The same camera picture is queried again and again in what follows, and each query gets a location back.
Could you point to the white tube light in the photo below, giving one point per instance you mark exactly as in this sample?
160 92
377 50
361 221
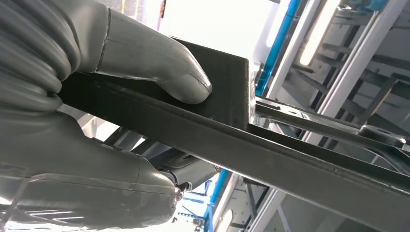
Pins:
317 35

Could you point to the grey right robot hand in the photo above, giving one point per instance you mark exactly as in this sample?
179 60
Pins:
144 54

